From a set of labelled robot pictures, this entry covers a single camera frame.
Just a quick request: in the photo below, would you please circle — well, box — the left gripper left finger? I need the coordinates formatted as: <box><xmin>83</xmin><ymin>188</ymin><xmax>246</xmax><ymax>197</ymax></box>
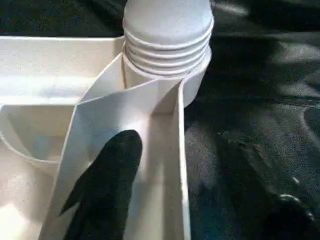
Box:
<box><xmin>58</xmin><ymin>129</ymin><xmax>145</xmax><ymax>240</ymax></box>

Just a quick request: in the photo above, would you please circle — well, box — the white plastic table top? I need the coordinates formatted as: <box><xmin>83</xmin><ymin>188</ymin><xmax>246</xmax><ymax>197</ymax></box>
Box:
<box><xmin>0</xmin><ymin>34</ymin><xmax>213</xmax><ymax>240</ymax></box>

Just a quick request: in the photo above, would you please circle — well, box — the white plastic table leg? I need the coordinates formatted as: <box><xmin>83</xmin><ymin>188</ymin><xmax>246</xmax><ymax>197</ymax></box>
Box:
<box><xmin>122</xmin><ymin>0</ymin><xmax>215</xmax><ymax>76</ymax></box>

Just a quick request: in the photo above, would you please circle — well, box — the black plastic sheet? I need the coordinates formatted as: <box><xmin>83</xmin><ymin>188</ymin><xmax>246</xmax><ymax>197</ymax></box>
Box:
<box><xmin>0</xmin><ymin>0</ymin><xmax>320</xmax><ymax>240</ymax></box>

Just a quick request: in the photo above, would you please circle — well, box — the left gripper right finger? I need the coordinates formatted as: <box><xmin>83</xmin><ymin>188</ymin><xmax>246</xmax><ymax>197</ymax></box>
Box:
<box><xmin>216</xmin><ymin>132</ymin><xmax>320</xmax><ymax>240</ymax></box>

